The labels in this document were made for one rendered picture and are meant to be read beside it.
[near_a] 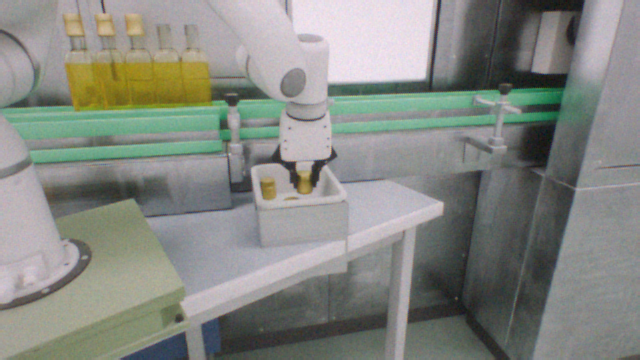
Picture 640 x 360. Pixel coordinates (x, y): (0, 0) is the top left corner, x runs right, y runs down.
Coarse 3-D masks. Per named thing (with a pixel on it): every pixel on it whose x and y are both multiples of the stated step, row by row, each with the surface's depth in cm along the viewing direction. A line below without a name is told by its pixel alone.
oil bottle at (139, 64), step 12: (132, 48) 84; (144, 48) 85; (132, 60) 83; (144, 60) 84; (132, 72) 84; (144, 72) 85; (132, 84) 85; (144, 84) 86; (156, 84) 87; (132, 96) 86; (144, 96) 86; (156, 96) 87; (144, 108) 87; (156, 108) 88
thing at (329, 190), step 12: (252, 168) 86; (264, 168) 88; (276, 168) 89; (300, 168) 90; (324, 168) 87; (252, 180) 81; (276, 180) 90; (288, 180) 90; (324, 180) 86; (336, 180) 80; (276, 192) 91; (288, 192) 91; (312, 192) 91; (324, 192) 86; (336, 192) 77; (264, 204) 69; (276, 204) 69; (288, 204) 70; (300, 204) 70; (312, 204) 72
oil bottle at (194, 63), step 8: (192, 48) 86; (184, 56) 85; (192, 56) 86; (200, 56) 86; (184, 64) 86; (192, 64) 86; (200, 64) 86; (184, 72) 86; (192, 72) 87; (200, 72) 87; (184, 80) 87; (192, 80) 87; (200, 80) 88; (208, 80) 88; (192, 88) 88; (200, 88) 88; (208, 88) 89; (192, 96) 88; (200, 96) 89; (208, 96) 89; (192, 104) 89; (200, 104) 89; (208, 104) 90
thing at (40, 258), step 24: (0, 192) 45; (24, 192) 48; (0, 216) 46; (24, 216) 48; (48, 216) 52; (0, 240) 47; (24, 240) 49; (48, 240) 52; (0, 264) 48; (24, 264) 49; (48, 264) 52; (72, 264) 54; (0, 288) 46; (24, 288) 50
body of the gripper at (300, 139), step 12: (288, 120) 70; (300, 120) 69; (312, 120) 69; (324, 120) 71; (288, 132) 71; (300, 132) 71; (312, 132) 72; (324, 132) 72; (288, 144) 73; (300, 144) 73; (312, 144) 73; (324, 144) 74; (288, 156) 74; (300, 156) 75; (312, 156) 75; (324, 156) 76
